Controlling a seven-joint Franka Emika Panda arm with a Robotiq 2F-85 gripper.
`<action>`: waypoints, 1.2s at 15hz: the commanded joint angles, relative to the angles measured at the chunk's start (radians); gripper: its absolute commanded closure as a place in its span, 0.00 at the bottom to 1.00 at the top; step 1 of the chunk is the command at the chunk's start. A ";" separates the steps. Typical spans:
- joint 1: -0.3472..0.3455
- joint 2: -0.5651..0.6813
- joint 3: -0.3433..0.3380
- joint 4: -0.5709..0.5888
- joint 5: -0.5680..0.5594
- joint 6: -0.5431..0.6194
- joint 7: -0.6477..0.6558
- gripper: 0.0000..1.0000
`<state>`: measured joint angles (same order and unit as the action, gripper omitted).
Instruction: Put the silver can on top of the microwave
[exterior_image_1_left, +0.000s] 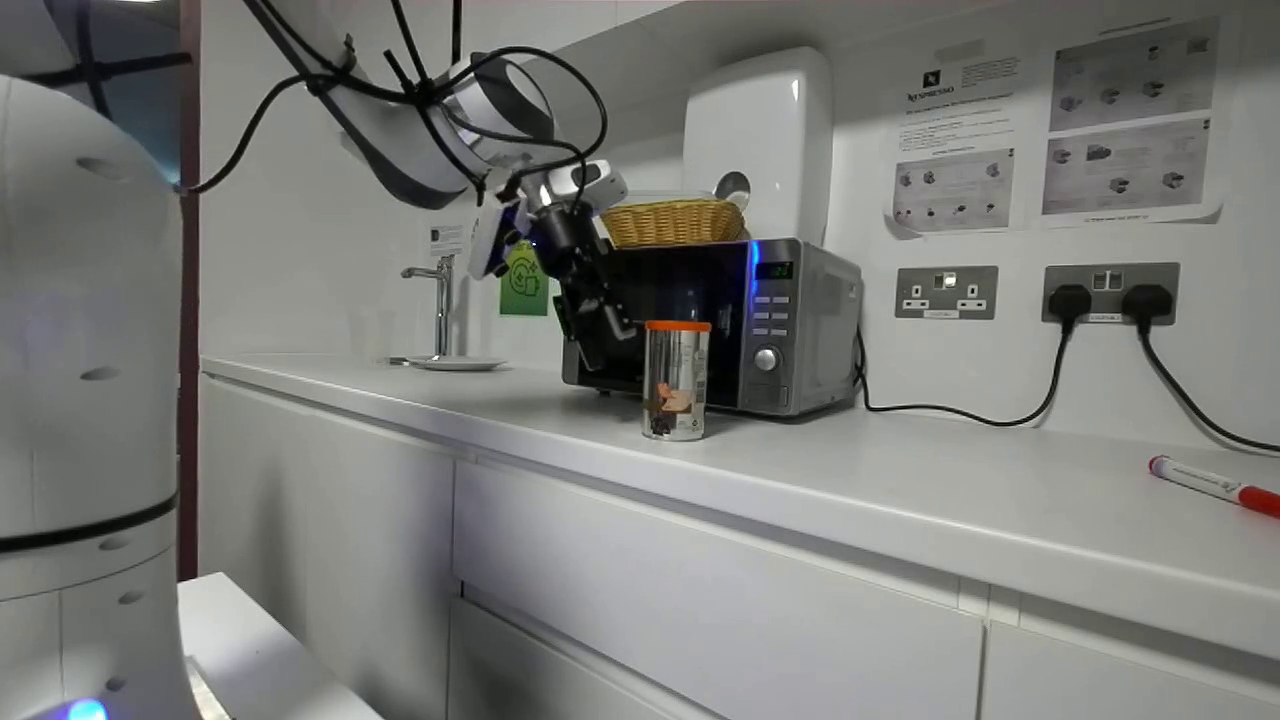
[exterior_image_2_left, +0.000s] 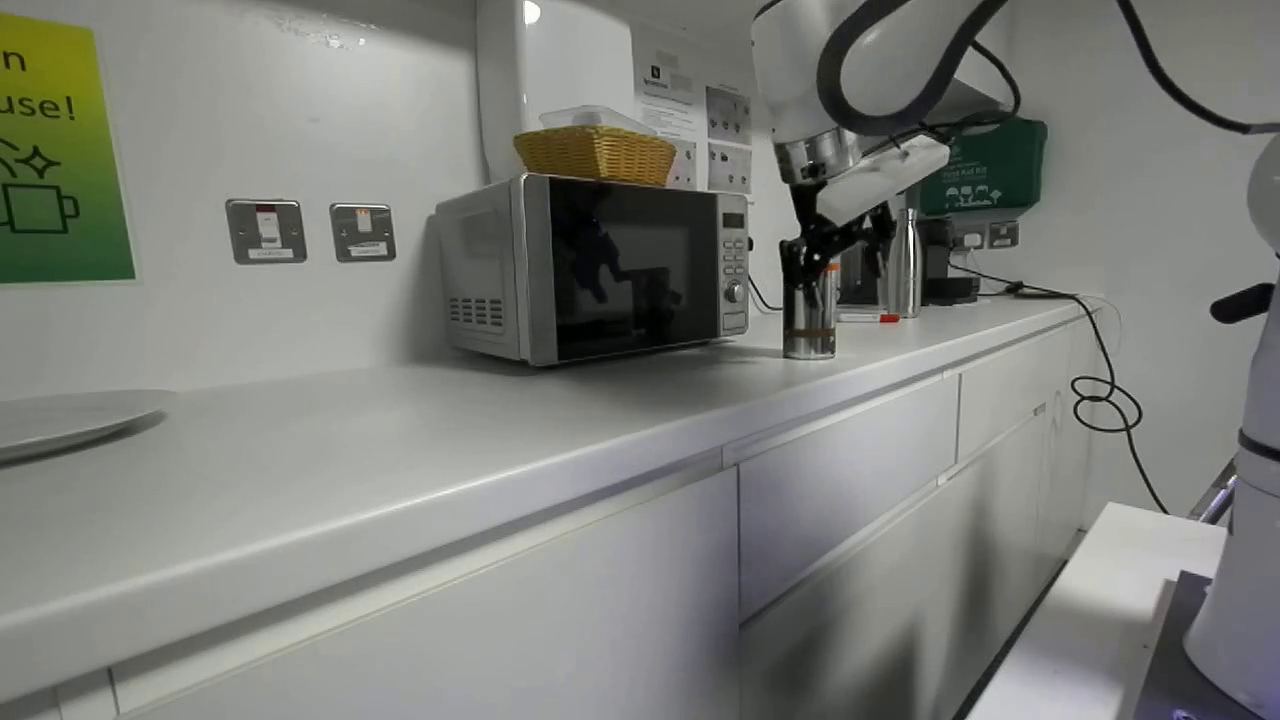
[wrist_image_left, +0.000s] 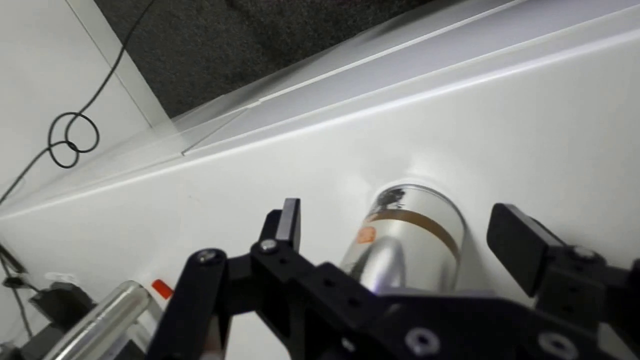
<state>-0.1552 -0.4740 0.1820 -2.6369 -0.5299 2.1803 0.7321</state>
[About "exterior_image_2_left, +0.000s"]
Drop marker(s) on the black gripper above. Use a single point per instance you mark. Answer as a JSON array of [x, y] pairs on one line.
[[825, 207]]

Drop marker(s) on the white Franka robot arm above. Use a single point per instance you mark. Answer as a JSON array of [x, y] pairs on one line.
[[801, 64]]

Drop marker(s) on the silver microwave oven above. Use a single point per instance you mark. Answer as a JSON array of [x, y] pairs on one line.
[[627, 265]]

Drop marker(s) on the white marker with red cap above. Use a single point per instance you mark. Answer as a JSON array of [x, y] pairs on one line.
[[890, 317]]

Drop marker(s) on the silver metal bottle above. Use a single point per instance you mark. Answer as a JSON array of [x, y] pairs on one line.
[[905, 265]]

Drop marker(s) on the wide instruction photo sheet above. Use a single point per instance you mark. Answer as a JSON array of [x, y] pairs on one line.
[[730, 113], [730, 171]]

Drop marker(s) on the black coffee machine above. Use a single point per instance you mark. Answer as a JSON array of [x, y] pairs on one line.
[[949, 265]]

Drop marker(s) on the small instruction photo sheet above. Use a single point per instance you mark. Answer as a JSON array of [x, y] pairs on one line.
[[688, 162]]

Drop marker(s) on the instruction sheet with logo header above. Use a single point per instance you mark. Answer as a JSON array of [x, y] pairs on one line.
[[664, 78]]

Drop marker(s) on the yellow wicker basket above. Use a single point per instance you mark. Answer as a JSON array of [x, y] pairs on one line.
[[595, 159]]

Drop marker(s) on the white packet stack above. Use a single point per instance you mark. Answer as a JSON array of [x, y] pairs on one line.
[[595, 117]]

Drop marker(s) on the white robot stand table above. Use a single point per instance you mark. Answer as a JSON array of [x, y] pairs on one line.
[[1081, 624]]

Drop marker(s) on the white kitchen cabinet unit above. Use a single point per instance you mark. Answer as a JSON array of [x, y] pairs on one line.
[[532, 624]]

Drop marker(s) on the grey round plate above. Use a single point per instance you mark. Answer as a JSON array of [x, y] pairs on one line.
[[67, 422]]

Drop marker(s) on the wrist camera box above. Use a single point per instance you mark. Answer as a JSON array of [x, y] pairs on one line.
[[881, 178]]

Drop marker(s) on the small silver wall socket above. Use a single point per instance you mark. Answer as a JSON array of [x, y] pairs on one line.
[[1001, 233]]

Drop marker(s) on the green wall box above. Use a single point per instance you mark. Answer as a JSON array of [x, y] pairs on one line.
[[984, 167]]

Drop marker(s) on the green yellow wall poster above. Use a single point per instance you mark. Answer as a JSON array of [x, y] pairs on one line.
[[61, 162]]

